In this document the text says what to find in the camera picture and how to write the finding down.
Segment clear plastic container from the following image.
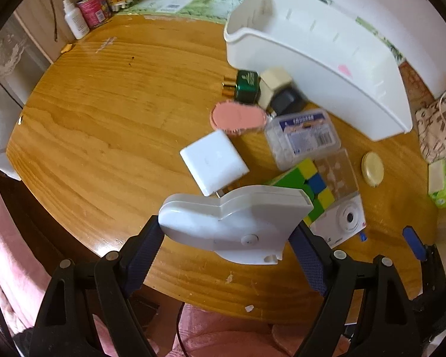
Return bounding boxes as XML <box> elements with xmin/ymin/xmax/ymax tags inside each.
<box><xmin>314</xmin><ymin>148</ymin><xmax>359</xmax><ymax>203</ymax></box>

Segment round pink compact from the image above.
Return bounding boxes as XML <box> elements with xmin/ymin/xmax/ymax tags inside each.
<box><xmin>212</xmin><ymin>100</ymin><xmax>267</xmax><ymax>135</ymax></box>

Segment pink blanket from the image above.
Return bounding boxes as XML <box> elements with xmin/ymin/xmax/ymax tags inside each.
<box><xmin>0</xmin><ymin>165</ymin><xmax>320</xmax><ymax>357</ymax></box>

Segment white plastic bottle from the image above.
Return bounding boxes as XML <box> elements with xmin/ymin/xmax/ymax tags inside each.
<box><xmin>62</xmin><ymin>0</ymin><xmax>90</xmax><ymax>40</ymax></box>

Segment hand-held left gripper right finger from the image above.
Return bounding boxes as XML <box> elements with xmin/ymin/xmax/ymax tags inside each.
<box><xmin>288</xmin><ymin>221</ymin><xmax>420</xmax><ymax>357</ymax></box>

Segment white square adapter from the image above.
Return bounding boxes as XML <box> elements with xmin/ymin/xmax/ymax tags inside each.
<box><xmin>179</xmin><ymin>130</ymin><xmax>250</xmax><ymax>198</ymax></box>

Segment clear box with blue label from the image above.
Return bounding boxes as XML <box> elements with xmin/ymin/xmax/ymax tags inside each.
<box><xmin>264</xmin><ymin>109</ymin><xmax>342</xmax><ymax>171</ymax></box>

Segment cream square box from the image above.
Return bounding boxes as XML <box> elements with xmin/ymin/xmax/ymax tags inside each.
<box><xmin>259</xmin><ymin>68</ymin><xmax>293</xmax><ymax>107</ymax></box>

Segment green tissue pack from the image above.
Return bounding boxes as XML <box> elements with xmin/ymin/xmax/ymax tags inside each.
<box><xmin>427</xmin><ymin>159</ymin><xmax>446</xmax><ymax>209</ymax></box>

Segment beige printed bag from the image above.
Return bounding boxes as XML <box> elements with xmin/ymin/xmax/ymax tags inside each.
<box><xmin>415</xmin><ymin>84</ymin><xmax>446</xmax><ymax>164</ymax></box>

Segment green bottle with gold cap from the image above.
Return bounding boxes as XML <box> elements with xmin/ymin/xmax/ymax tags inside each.
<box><xmin>222</xmin><ymin>70</ymin><xmax>263</xmax><ymax>105</ymax></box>

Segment thin dark cable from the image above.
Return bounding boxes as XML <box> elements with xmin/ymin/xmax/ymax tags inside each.
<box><xmin>41</xmin><ymin>0</ymin><xmax>59</xmax><ymax>42</ymax></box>

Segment black charger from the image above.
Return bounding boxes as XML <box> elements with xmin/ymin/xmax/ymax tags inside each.
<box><xmin>269</xmin><ymin>86</ymin><xmax>308</xmax><ymax>117</ymax></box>

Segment white cloth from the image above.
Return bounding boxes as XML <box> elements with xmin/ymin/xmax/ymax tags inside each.
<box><xmin>0</xmin><ymin>18</ymin><xmax>41</xmax><ymax>181</ymax></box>

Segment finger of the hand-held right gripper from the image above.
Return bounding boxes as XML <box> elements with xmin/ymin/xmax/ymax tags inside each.
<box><xmin>402</xmin><ymin>225</ymin><xmax>446</xmax><ymax>298</ymax></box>

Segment multicoloured puzzle cube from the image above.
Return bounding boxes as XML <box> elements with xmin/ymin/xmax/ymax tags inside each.
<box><xmin>266</xmin><ymin>158</ymin><xmax>339</xmax><ymax>226</ymax></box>

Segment white plastic storage bin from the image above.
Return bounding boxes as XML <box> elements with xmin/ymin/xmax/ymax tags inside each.
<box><xmin>223</xmin><ymin>0</ymin><xmax>414</xmax><ymax>143</ymax></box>

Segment pink can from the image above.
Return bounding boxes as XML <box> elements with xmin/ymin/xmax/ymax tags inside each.
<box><xmin>76</xmin><ymin>0</ymin><xmax>111</xmax><ymax>29</ymax></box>

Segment small white camera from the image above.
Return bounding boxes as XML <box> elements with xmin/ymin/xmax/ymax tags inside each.
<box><xmin>309</xmin><ymin>191</ymin><xmax>367</xmax><ymax>250</ymax></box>

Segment white plastic handheld device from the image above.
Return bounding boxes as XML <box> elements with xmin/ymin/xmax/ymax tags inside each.
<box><xmin>158</xmin><ymin>185</ymin><xmax>315</xmax><ymax>266</ymax></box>

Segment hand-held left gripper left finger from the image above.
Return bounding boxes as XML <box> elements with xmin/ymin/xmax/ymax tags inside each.
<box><xmin>29</xmin><ymin>215</ymin><xmax>164</xmax><ymax>357</ymax></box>

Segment brown drawn cardboard sheet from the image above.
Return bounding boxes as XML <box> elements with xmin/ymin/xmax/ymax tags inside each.
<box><xmin>398</xmin><ymin>61</ymin><xmax>434</xmax><ymax>102</ymax></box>

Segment black cable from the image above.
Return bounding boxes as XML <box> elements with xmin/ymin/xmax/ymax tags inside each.
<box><xmin>175</xmin><ymin>301</ymin><xmax>189</xmax><ymax>357</ymax></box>

